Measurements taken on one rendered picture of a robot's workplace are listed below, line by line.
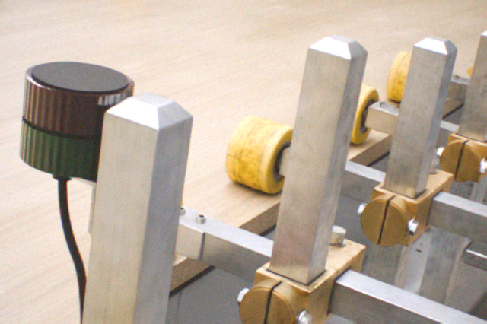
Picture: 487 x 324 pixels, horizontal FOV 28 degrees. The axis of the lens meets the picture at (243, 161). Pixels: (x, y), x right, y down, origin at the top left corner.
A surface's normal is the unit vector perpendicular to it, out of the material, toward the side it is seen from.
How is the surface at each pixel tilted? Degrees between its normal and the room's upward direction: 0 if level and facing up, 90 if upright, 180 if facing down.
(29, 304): 0
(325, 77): 90
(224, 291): 90
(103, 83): 0
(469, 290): 0
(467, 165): 90
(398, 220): 90
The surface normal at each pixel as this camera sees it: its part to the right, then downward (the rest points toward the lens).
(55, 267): 0.15, -0.92
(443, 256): -0.48, 0.24
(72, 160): 0.13, 0.37
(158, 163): 0.86, 0.30
